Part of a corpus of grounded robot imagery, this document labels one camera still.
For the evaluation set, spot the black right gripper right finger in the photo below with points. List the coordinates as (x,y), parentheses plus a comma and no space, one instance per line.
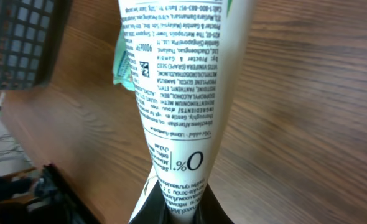
(209,210)

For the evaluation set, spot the white Pantene tube gold cap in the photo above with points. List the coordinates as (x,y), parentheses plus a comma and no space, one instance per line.
(185,58)

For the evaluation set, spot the dark grey plastic basket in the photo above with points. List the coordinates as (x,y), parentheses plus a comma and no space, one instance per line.
(31,32)

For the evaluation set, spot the teal wet wipes packet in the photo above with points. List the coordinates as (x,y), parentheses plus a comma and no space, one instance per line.
(121,67)

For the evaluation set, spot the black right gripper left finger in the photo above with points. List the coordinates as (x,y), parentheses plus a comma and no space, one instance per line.
(153,210)

